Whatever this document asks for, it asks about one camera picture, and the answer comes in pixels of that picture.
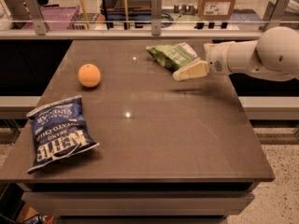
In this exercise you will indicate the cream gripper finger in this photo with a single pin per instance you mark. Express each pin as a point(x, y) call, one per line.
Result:
point(192, 70)

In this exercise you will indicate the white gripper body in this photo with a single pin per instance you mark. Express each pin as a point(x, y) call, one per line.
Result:
point(217, 61)

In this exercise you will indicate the green jalapeno chip bag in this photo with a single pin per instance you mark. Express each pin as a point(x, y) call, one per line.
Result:
point(172, 57)

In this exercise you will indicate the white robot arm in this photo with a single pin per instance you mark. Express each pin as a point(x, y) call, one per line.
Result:
point(273, 56)

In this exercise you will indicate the blue Kettle chip bag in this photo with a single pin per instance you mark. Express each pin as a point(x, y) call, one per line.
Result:
point(59, 131)

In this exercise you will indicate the cardboard box with label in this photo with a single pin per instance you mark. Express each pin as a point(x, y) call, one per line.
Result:
point(215, 9)

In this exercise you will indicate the orange fruit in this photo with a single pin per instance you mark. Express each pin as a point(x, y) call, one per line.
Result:
point(89, 75)

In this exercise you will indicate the purple plastic crate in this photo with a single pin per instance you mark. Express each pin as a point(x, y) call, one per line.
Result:
point(59, 18)

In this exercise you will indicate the grey table cabinet base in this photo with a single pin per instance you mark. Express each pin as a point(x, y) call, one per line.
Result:
point(138, 203)

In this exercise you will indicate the right metal railing post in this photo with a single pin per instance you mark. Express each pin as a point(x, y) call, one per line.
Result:
point(281, 13)

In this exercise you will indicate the metal railing post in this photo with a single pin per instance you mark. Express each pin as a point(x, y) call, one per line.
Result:
point(156, 14)
point(40, 26)
point(281, 13)

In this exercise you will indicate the middle metal railing post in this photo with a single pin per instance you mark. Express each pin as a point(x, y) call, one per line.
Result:
point(156, 14)

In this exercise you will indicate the left metal railing post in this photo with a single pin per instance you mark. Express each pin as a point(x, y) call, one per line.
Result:
point(40, 26)

